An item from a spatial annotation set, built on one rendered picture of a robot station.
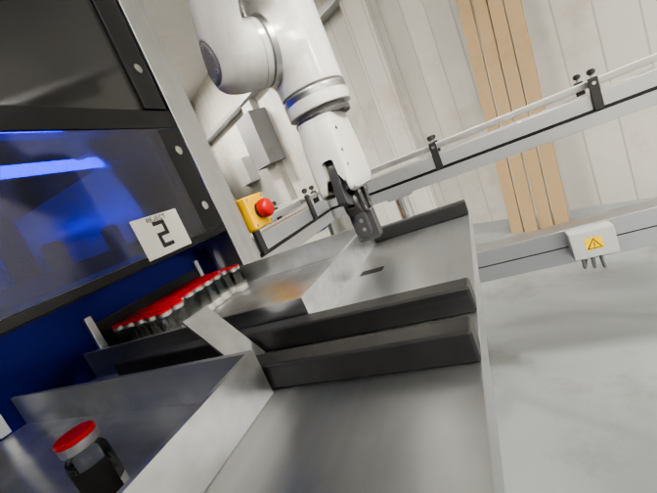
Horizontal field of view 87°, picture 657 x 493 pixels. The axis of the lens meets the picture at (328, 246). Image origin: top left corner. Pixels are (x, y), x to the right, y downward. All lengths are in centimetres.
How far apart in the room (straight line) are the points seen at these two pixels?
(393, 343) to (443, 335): 3
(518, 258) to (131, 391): 125
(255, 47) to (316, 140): 12
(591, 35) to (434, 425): 318
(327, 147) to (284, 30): 13
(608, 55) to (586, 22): 27
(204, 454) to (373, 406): 9
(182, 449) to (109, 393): 18
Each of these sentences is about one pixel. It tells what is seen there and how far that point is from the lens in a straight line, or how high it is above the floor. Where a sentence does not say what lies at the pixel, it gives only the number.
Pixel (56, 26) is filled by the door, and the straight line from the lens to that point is 67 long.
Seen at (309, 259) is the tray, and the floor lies 89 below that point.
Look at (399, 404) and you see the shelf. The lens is 20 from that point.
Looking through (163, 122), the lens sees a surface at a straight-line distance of 67.
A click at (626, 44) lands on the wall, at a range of 324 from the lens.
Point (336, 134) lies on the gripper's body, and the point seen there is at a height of 104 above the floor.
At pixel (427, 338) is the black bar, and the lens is 21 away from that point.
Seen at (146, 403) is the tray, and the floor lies 89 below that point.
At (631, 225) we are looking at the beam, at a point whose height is 51.
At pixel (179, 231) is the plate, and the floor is 101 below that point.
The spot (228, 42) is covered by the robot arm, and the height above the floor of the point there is 117.
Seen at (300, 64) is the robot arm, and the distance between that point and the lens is 46.
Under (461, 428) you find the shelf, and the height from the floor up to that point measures 88.
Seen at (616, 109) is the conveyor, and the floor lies 87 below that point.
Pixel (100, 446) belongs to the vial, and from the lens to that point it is 26.
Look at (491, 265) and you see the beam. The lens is 140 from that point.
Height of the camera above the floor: 100
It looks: 10 degrees down
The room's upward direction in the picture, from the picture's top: 23 degrees counter-clockwise
